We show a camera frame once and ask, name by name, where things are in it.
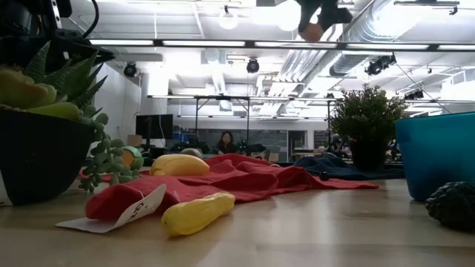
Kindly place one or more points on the round white pendant lamp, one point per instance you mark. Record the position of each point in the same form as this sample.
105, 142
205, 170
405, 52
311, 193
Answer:
228, 20

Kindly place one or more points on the red cloth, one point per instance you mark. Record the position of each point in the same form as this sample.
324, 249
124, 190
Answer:
241, 178

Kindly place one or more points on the silver ventilation duct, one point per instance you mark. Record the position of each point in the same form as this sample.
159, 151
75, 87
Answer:
345, 65

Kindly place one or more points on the black background robot arm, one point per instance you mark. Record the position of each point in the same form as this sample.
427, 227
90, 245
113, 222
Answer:
256, 148

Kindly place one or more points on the brown toy kiwi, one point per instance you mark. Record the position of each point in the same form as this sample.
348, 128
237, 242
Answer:
192, 153

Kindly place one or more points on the black ceiling spotlight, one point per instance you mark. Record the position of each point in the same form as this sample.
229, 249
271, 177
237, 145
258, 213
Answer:
130, 69
253, 65
378, 66

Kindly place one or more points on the bushy green potted plant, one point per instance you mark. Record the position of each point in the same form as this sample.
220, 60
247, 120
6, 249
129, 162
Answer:
367, 118

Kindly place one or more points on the brown cardboard box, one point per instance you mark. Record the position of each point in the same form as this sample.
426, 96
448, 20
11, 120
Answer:
133, 140

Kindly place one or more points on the teal plastic tub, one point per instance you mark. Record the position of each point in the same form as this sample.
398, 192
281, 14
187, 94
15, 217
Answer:
438, 155

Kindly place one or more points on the green toy corn cob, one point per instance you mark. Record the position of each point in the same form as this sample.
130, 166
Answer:
133, 157

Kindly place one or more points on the long ceiling light bar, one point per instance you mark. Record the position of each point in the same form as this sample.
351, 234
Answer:
237, 43

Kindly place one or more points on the small dark round berry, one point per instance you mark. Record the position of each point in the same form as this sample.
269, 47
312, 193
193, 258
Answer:
325, 176

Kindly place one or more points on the black background workstation frame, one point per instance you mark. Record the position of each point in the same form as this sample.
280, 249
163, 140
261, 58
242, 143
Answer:
222, 98

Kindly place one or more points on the yellow toy squash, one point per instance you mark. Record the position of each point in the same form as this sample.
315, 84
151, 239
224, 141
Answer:
196, 215

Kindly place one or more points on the black toy blackberry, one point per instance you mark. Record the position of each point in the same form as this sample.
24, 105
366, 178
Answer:
454, 205

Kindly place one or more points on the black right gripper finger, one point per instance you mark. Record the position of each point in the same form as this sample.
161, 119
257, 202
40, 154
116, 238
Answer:
330, 13
306, 15

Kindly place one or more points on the orange toy onion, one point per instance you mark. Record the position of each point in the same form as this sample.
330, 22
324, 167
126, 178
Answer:
311, 34

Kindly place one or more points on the navy blue cloth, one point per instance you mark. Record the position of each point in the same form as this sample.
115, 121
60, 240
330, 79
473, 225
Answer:
334, 168

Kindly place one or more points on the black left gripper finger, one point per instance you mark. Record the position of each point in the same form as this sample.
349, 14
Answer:
79, 48

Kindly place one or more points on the yellow toy banana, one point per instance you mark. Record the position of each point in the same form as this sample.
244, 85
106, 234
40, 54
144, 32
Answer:
180, 165

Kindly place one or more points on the white cloth label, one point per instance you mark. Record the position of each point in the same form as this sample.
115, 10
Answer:
138, 212

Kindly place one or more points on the person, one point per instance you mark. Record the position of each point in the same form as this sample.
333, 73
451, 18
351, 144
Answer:
225, 142

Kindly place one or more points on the succulent plant in black pot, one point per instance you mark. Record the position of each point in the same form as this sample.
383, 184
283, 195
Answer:
37, 155

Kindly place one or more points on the black computer monitor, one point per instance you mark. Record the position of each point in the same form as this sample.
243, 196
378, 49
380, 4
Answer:
154, 126

